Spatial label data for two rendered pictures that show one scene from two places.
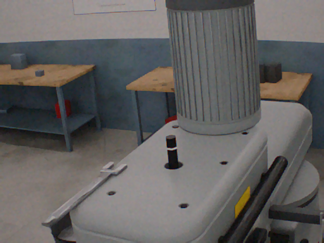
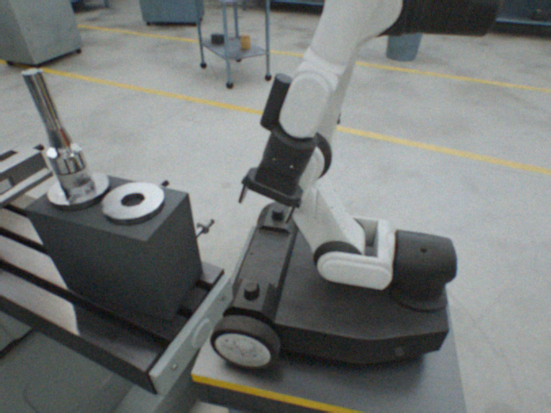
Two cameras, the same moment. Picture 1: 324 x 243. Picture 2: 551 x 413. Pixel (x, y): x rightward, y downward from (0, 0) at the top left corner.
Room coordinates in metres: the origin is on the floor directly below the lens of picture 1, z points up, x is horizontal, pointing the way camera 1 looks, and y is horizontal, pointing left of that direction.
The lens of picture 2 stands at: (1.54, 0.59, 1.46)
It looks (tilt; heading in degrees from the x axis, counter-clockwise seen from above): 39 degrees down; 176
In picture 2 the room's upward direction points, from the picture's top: straight up
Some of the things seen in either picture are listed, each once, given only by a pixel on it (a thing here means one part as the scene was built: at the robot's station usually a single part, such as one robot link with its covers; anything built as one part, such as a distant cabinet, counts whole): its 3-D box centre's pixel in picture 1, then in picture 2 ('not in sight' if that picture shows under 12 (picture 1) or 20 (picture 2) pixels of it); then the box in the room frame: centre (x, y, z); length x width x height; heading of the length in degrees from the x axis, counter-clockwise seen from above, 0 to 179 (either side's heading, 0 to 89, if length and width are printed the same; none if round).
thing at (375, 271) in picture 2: not in sight; (355, 249); (0.78, 0.88, 0.68); 0.21 x 0.20 x 0.13; 73
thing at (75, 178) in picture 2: not in sight; (72, 171); (1.05, 0.32, 1.16); 0.05 x 0.05 x 0.06
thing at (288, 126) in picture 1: (254, 161); not in sight; (1.31, -0.26, 1.66); 0.80 x 0.23 x 0.20; 151
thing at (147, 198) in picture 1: (180, 196); not in sight; (0.89, -0.02, 1.81); 0.47 x 0.26 x 0.16; 151
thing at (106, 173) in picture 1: (85, 192); not in sight; (0.79, 0.15, 1.89); 0.24 x 0.04 x 0.01; 151
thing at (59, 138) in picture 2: not in sight; (48, 113); (1.05, 0.32, 1.25); 0.03 x 0.03 x 0.11
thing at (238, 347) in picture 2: not in sight; (244, 342); (0.95, 0.54, 0.50); 0.20 x 0.05 x 0.20; 73
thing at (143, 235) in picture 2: not in sight; (122, 240); (1.07, 0.36, 1.03); 0.22 x 0.12 x 0.20; 67
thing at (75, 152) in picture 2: not in sight; (65, 152); (1.05, 0.32, 1.19); 0.05 x 0.05 x 0.01
